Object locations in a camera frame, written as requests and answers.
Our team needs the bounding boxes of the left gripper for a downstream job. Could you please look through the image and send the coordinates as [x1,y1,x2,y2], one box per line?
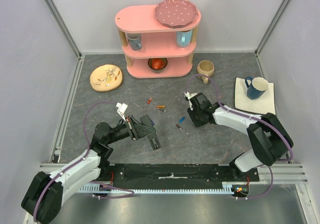
[105,114,156,145]

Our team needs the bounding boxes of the dark blue mug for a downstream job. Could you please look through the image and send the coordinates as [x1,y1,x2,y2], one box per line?
[244,76,269,100]

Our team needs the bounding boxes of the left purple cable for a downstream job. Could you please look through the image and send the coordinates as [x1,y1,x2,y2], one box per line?
[32,101,136,222]

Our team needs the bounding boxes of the red cup in bowl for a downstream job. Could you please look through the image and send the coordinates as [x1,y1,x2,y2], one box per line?
[151,58,167,70]

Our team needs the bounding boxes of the purple cable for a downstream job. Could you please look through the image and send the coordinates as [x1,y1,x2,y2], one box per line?
[32,101,136,222]
[186,74,295,200]

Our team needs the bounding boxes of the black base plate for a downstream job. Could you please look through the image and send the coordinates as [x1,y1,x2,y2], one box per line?
[97,163,260,182]

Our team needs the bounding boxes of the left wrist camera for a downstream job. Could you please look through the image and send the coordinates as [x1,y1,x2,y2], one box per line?
[116,102,128,121]

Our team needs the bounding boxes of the grey mug on shelf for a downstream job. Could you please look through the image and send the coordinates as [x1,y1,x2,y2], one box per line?
[126,33,142,51]

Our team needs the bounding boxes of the yellow bird painted plate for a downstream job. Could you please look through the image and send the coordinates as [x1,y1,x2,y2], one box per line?
[90,64,123,92]

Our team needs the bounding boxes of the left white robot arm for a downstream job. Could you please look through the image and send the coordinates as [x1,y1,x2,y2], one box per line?
[21,115,161,224]

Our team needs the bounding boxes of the light blue cable duct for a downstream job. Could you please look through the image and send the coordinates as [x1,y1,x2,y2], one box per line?
[79,182,237,194]

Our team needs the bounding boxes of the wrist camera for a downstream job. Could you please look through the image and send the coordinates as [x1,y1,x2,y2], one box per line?
[184,91,197,111]
[116,102,128,121]

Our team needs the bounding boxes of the light blue mug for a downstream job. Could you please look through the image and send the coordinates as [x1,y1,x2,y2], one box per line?
[176,29,193,48]

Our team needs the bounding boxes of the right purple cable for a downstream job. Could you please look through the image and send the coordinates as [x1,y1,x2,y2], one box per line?
[186,74,295,200]

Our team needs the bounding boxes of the beige ceramic mug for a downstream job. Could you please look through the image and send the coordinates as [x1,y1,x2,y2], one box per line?
[196,60,215,84]

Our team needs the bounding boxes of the pink three-tier shelf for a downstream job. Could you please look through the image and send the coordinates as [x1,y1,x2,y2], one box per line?
[115,4,201,79]

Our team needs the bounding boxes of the white square plate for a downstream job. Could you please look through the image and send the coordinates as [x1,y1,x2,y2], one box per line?
[234,77,276,115]

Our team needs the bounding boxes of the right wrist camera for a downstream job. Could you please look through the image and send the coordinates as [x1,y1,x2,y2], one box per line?
[184,91,197,111]

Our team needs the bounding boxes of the pink dotted plate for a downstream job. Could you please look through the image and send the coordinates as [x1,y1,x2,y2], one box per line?
[154,0,199,29]

